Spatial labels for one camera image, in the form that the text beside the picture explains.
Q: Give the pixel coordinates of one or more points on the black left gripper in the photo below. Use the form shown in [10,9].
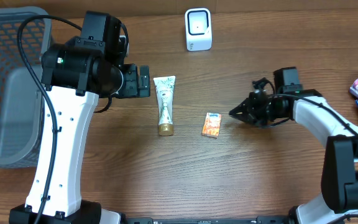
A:
[133,89]

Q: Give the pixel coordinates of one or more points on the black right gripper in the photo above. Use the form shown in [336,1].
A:
[248,106]

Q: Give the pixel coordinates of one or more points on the white cosmetic tube gold cap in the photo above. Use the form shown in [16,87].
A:
[164,87]

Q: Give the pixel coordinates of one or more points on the small orange tissue pack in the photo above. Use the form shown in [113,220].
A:
[212,125]

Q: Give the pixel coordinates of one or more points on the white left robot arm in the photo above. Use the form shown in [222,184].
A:
[75,75]

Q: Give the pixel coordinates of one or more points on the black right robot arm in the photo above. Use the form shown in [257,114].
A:
[284,99]

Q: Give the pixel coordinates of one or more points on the white barcode scanner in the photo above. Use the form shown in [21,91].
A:
[198,29]

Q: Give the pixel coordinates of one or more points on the grey plastic shopping basket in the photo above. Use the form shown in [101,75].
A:
[21,103]

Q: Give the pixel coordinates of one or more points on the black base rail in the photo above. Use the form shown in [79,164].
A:
[197,221]

